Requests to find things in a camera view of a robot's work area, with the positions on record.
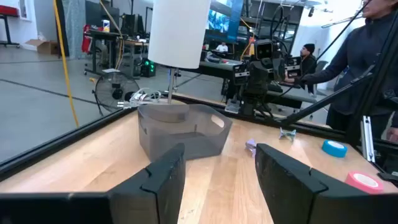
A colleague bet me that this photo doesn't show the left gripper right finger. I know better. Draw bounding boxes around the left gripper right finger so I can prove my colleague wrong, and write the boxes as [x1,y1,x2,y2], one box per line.
[254,143,330,224]

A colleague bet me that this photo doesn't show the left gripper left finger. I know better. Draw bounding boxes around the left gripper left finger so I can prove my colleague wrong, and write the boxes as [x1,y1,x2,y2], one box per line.
[108,142,187,224]

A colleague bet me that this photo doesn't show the purple staple remover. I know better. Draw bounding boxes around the purple staple remover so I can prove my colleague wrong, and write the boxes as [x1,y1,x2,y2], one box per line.
[244,138,257,157]

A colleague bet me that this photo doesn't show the light blue tape roll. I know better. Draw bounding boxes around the light blue tape roll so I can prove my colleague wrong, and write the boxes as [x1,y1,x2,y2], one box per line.
[322,139,348,159]

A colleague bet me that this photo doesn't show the pink tape roll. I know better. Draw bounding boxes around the pink tape roll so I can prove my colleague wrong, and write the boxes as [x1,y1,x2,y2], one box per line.
[345,171,385,195]

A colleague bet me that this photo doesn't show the long grey table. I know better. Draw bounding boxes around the long grey table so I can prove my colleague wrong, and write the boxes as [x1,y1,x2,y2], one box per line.
[198,60,318,108]

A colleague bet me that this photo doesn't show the translucent grey plastic bin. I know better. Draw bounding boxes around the translucent grey plastic bin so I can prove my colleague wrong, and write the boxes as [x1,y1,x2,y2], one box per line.
[137,103,233,163]

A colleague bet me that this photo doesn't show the table lamp white shade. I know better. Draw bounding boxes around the table lamp white shade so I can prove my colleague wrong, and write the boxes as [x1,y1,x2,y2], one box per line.
[146,0,212,123]

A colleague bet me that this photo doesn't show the black floor fan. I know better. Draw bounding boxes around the black floor fan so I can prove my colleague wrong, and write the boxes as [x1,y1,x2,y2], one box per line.
[92,71,141,116]

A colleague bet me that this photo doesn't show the computer tower green lights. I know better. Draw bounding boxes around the computer tower green lights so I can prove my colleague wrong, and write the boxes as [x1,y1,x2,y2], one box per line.
[140,58,157,78]

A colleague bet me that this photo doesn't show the black desk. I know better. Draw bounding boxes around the black desk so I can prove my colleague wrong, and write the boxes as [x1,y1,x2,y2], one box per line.
[83,29,150,77]

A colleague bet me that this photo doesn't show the red bag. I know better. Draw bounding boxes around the red bag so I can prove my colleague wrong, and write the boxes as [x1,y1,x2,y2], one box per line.
[81,24,94,54]

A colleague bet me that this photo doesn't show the cardboard box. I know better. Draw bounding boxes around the cardboard box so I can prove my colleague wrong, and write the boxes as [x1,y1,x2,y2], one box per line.
[25,39,60,56]

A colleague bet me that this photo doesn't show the red padded bench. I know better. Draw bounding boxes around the red padded bench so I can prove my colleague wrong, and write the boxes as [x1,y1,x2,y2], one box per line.
[0,4,21,49]

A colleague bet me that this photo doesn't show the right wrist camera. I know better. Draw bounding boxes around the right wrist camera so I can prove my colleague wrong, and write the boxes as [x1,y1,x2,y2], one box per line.
[254,39,274,62]

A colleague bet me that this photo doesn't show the blue wall display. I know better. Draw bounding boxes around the blue wall display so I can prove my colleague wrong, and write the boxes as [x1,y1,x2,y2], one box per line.
[206,0,245,43]

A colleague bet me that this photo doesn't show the white lamp cable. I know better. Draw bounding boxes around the white lamp cable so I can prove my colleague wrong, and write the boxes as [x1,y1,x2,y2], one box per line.
[117,87,162,109]

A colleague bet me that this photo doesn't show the aluminium bracket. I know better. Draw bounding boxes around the aluminium bracket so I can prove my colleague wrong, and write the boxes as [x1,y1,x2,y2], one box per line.
[360,115,376,163]

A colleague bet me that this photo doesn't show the yellow hanging cable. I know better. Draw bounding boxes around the yellow hanging cable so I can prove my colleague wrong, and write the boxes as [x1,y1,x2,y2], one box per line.
[52,0,80,129]

